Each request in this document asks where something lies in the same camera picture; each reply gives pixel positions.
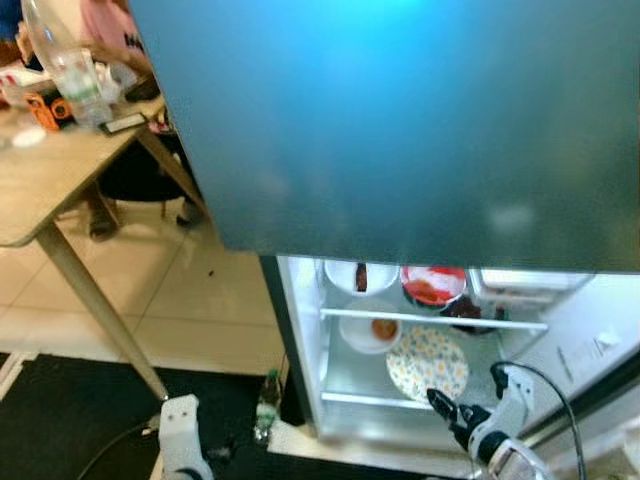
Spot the dark floor mat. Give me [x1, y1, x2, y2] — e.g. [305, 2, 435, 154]
[0, 350, 301, 480]

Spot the small green-cap water bottle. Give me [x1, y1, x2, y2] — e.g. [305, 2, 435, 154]
[253, 368, 284, 444]

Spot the large clear water bottle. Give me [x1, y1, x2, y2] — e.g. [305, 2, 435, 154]
[22, 0, 113, 129]

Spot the beige fridge base board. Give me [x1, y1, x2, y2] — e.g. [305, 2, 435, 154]
[265, 418, 481, 479]

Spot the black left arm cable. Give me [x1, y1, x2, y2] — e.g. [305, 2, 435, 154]
[75, 420, 166, 480]

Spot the small white plate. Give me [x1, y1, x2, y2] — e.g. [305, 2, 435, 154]
[338, 315, 403, 356]

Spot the grey fridge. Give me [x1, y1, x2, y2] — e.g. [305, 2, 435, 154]
[128, 0, 640, 451]

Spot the white round lid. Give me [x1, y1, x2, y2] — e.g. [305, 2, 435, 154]
[10, 125, 46, 149]

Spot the grey fridge lower door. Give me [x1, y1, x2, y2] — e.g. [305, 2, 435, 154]
[560, 370, 640, 480]

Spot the white bowl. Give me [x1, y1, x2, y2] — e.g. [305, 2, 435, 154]
[350, 260, 401, 298]

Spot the bowl of red food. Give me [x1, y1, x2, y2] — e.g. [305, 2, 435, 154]
[402, 265, 469, 311]

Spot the white-rimmed glass fridge shelf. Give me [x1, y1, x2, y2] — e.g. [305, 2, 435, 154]
[320, 390, 431, 411]
[320, 305, 551, 333]

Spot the red white food tray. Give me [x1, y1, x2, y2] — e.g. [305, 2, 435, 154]
[0, 62, 51, 106]

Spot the white rectangular food container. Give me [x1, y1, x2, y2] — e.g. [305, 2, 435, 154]
[470, 268, 591, 306]

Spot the metal bowl of red chillies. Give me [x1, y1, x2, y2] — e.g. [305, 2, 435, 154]
[440, 295, 506, 336]

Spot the black smartphone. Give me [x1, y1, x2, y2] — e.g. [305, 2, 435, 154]
[98, 112, 149, 136]

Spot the orange black device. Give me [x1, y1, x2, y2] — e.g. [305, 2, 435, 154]
[25, 92, 73, 131]

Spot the light wooden dining table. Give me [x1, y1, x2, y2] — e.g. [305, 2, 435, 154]
[0, 95, 201, 401]

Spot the floral patterned round plate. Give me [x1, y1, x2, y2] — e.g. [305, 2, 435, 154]
[386, 325, 471, 403]

